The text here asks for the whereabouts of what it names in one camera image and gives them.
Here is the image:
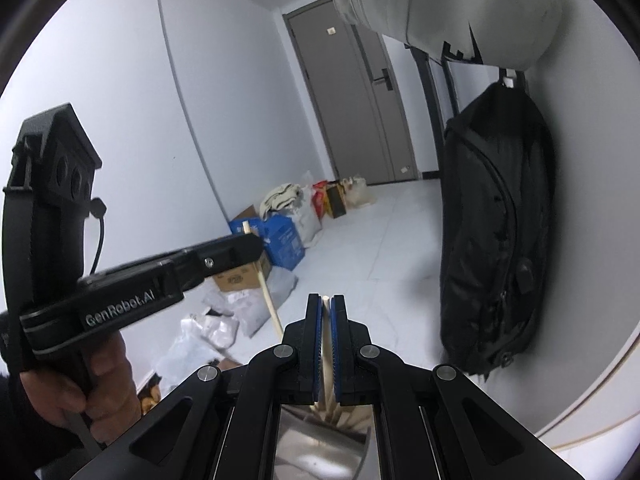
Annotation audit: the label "black backpack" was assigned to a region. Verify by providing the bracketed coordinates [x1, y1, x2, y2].
[439, 82, 557, 379]

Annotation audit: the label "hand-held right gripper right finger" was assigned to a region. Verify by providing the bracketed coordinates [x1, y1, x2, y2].
[330, 295, 584, 480]

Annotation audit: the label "grey courier bag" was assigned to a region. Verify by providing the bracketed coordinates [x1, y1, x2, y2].
[202, 266, 300, 339]

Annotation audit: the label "beige shoulder bag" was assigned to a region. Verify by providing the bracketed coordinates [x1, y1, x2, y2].
[319, 0, 559, 69]

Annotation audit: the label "blue cardboard box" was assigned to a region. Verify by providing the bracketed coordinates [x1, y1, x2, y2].
[228, 214, 306, 269]

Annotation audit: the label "white woven sack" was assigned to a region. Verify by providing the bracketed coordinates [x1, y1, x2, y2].
[294, 170, 324, 249]

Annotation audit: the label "brown cardboard box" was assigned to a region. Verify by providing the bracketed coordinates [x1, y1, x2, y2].
[212, 251, 274, 294]

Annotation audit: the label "black framed glass door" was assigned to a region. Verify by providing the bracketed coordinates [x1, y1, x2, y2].
[404, 44, 462, 182]

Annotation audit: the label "translucent plastic bag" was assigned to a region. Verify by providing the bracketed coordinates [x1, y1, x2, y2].
[344, 174, 377, 209]

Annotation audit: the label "red yellow paper bag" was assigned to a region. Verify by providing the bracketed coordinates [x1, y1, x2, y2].
[312, 179, 349, 220]

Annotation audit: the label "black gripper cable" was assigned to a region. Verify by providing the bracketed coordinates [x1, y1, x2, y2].
[88, 198, 109, 276]

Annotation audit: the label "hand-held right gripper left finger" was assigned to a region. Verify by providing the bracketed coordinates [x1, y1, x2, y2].
[70, 294, 326, 480]

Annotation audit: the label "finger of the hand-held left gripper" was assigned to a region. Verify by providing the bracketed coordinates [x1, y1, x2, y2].
[167, 233, 265, 294]

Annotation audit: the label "beige cloth bag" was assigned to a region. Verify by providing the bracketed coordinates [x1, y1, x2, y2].
[259, 183, 306, 216]

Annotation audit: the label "bundle of wooden chopsticks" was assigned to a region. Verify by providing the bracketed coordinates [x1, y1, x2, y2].
[313, 399, 374, 432]

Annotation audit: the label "grey entrance door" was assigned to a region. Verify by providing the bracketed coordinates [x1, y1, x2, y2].
[282, 0, 419, 187]

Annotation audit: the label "crumpled clear plastic bags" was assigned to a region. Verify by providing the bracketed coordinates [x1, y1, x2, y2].
[164, 304, 242, 377]

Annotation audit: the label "person's left forearm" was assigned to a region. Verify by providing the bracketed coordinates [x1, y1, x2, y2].
[0, 360, 96, 480]

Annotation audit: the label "person's left hand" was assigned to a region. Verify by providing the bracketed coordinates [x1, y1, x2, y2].
[29, 332, 137, 432]

